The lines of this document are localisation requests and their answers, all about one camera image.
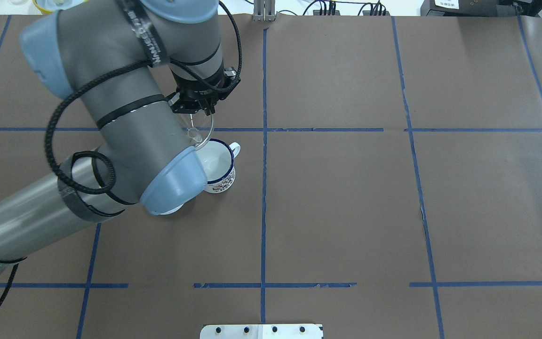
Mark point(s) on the white pedestal column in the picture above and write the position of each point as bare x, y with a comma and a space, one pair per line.
263, 331

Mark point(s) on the white mug lid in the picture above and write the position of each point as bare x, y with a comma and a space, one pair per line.
172, 211

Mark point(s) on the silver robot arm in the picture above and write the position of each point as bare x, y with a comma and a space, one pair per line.
136, 65

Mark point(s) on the white enamel mug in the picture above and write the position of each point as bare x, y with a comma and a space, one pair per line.
218, 160

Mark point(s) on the black box with label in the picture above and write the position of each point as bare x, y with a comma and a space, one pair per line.
475, 8

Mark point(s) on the clear plastic funnel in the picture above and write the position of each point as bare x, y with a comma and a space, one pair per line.
198, 127

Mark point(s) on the aluminium frame post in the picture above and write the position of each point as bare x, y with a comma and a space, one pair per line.
264, 10

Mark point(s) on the lower orange usb hub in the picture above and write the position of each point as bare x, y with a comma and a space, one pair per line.
373, 9

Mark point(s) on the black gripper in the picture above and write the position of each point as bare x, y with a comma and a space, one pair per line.
196, 94

